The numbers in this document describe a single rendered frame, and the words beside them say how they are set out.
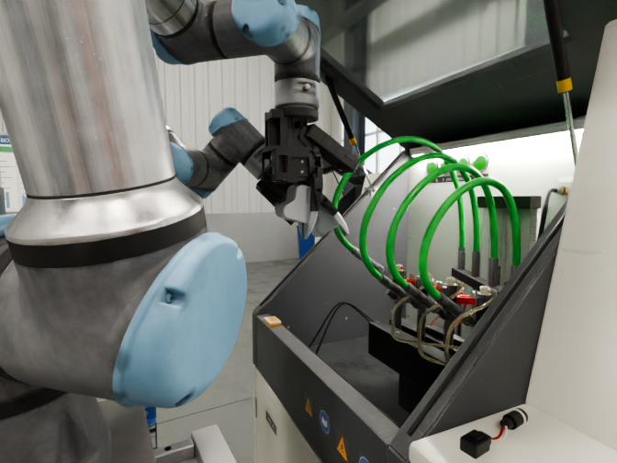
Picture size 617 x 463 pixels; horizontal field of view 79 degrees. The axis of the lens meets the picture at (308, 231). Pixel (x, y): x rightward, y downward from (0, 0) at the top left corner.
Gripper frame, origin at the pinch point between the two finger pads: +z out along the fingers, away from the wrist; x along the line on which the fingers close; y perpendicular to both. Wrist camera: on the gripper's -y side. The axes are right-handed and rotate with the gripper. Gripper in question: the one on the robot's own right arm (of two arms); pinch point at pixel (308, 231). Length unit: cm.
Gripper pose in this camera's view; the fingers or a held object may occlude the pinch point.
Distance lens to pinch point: 64.3
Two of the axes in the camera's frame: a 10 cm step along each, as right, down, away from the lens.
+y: -9.1, 0.4, -4.1
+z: 0.0, 10.0, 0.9
